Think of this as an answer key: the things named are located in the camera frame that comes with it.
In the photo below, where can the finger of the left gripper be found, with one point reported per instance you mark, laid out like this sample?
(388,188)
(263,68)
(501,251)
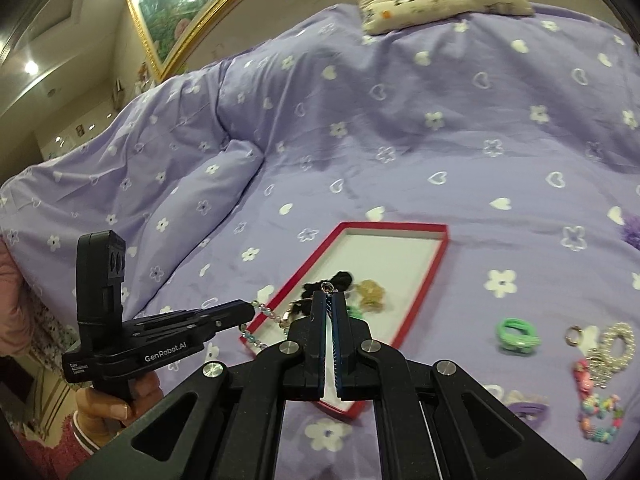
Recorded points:
(229,315)

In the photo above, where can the red white tray box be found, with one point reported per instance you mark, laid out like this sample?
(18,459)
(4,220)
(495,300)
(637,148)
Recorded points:
(392,265)

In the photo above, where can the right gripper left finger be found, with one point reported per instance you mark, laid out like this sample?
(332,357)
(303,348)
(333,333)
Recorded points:
(307,382)

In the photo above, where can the black scrunchie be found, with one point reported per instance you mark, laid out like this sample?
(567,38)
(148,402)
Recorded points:
(346,284)

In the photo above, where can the pink hair clip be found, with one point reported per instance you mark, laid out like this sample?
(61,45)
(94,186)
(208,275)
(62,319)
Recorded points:
(582,377)

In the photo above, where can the left hand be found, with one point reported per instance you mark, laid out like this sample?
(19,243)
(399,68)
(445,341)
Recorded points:
(101,417)

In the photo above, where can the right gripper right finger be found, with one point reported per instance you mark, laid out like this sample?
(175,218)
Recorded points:
(353,372)

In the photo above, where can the purple floral bedsheet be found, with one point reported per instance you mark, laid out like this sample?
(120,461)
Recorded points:
(519,134)

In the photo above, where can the purple flower hair clip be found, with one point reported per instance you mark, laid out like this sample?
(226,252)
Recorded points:
(630,232)

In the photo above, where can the amber hair claw clip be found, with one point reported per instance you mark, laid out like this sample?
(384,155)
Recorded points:
(371,295)

